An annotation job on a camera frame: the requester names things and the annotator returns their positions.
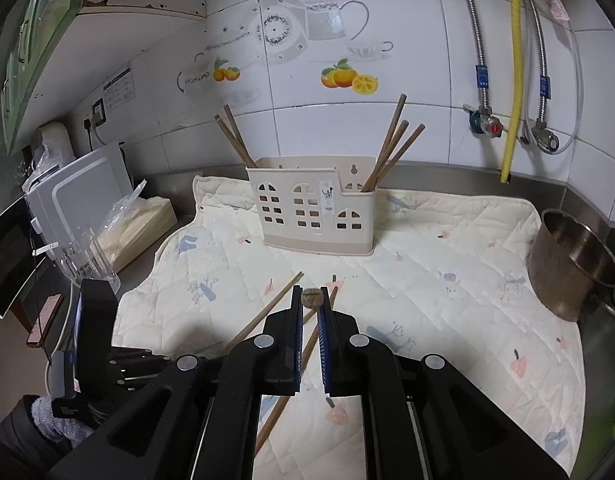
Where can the metal pot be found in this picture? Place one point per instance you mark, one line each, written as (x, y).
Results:
(562, 270)

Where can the chrome pipe valve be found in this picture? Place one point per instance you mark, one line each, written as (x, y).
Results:
(540, 137)

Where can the white wall label sticker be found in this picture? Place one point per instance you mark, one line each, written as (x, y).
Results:
(119, 86)

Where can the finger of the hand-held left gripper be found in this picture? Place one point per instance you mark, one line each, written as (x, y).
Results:
(99, 315)

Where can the clear glass mug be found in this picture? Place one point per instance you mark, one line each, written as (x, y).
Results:
(87, 265)

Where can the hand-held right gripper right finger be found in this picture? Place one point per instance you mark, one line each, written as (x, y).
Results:
(323, 345)

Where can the person's left hand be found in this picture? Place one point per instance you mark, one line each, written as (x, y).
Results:
(59, 422)

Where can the beige plastic utensil holder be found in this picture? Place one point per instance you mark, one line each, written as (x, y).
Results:
(287, 235)

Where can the person's left forearm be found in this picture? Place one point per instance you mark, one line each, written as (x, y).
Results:
(17, 425)

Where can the cream quilted printed mat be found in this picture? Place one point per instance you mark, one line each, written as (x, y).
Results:
(437, 310)

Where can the white plastic-wrapped appliance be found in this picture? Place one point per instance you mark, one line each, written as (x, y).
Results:
(52, 140)

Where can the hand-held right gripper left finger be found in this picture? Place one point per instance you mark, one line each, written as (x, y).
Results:
(297, 340)

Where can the green wall cabinet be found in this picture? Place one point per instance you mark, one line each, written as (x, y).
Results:
(32, 35)

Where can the brown wooden chopstick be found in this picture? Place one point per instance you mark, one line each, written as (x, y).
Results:
(400, 152)
(231, 141)
(275, 420)
(267, 310)
(312, 297)
(390, 135)
(241, 136)
(387, 155)

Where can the bagged stack of beige sheets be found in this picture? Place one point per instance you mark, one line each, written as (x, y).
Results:
(137, 225)

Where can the wall socket with black plug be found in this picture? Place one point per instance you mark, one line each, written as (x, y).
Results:
(94, 114)

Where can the white microwave oven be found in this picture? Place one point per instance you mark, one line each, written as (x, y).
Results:
(82, 185)

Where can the pink paper tag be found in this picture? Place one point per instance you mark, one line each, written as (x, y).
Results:
(557, 10)

